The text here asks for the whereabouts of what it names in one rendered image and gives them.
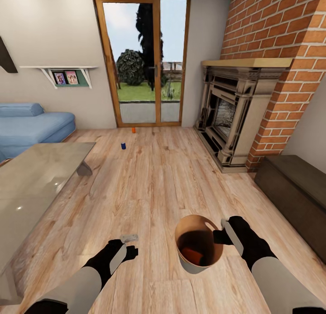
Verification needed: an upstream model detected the trash can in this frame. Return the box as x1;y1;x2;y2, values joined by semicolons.
174;214;224;274

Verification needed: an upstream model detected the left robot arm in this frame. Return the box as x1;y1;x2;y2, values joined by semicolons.
24;233;139;314

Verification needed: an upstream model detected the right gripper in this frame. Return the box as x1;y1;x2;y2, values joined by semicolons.
213;229;233;245

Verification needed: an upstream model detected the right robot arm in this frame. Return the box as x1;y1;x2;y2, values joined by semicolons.
213;216;326;314

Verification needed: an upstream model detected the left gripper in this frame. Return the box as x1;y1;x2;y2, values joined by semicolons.
122;246;139;262

